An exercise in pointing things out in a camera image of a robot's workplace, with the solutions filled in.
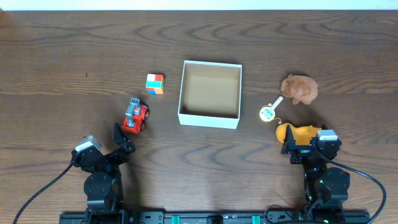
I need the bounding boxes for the round wooden rattle toy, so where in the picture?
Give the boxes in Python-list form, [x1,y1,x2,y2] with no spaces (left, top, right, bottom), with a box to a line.
[259,96,283,124]

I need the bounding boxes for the white open cardboard box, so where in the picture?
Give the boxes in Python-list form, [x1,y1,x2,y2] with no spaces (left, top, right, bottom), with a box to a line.
[178,60,243,129]

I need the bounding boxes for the black mounting rail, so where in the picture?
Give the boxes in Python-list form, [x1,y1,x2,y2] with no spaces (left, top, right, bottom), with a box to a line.
[59,209,370,224]

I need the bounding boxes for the multicoloured puzzle cube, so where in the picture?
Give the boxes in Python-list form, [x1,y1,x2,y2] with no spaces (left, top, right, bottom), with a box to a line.
[146,74,164,95]

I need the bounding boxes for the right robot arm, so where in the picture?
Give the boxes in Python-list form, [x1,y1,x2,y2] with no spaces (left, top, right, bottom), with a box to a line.
[281,125,350,219]

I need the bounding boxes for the brown plush toy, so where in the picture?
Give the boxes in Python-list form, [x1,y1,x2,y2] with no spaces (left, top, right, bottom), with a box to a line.
[280,74,318,105]

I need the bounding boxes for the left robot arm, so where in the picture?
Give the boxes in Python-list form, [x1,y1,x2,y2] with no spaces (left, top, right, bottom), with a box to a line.
[71,123,136,212]

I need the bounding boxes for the red toy truck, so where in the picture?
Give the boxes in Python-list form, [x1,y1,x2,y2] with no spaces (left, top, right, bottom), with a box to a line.
[122,98,150,134]

